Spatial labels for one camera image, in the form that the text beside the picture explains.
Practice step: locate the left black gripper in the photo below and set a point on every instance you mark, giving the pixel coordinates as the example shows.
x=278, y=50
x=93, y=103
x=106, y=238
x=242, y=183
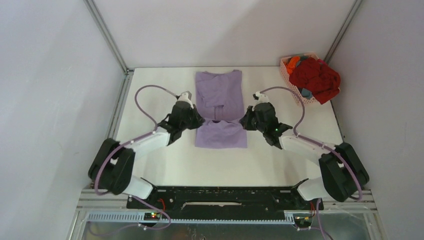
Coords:
x=198, y=120

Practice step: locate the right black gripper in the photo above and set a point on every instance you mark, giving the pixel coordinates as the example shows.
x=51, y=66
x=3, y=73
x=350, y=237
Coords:
x=245, y=120

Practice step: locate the lavender t shirt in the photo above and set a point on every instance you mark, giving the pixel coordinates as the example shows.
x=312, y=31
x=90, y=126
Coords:
x=219, y=100

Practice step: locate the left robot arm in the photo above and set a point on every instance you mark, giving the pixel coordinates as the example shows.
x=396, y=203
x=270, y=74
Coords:
x=112, y=167

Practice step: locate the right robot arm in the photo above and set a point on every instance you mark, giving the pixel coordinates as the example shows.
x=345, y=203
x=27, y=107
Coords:
x=342, y=175

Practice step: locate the pink laundry basket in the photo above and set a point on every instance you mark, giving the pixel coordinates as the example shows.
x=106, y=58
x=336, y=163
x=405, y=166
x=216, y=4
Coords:
x=285, y=76

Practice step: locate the grey blue garment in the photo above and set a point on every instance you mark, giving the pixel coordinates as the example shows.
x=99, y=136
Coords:
x=305, y=93

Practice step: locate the orange t shirt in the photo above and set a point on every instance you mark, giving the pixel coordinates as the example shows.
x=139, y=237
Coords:
x=291, y=64

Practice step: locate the red t shirt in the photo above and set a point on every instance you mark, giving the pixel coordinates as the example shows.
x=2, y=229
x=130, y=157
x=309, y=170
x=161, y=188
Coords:
x=319, y=78

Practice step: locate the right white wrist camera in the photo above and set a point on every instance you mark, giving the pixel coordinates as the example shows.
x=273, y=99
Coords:
x=260, y=98

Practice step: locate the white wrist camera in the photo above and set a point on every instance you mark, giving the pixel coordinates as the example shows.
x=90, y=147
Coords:
x=260, y=98
x=185, y=97

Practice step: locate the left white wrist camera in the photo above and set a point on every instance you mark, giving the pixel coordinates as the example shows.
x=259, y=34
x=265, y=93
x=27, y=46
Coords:
x=185, y=97

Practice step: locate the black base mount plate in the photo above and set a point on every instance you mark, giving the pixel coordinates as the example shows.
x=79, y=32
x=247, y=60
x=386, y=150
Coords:
x=225, y=202

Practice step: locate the left corner aluminium post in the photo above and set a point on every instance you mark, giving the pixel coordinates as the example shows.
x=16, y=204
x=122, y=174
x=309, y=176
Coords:
x=105, y=32

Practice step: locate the corner aluminium post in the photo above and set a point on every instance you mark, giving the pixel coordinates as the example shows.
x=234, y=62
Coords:
x=343, y=29
x=105, y=32

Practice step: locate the right corner aluminium post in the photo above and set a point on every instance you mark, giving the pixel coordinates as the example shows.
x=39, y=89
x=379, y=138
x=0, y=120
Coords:
x=343, y=29

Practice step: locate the aluminium frame rail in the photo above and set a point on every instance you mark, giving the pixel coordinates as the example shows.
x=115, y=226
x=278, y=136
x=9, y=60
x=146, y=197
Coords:
x=109, y=218

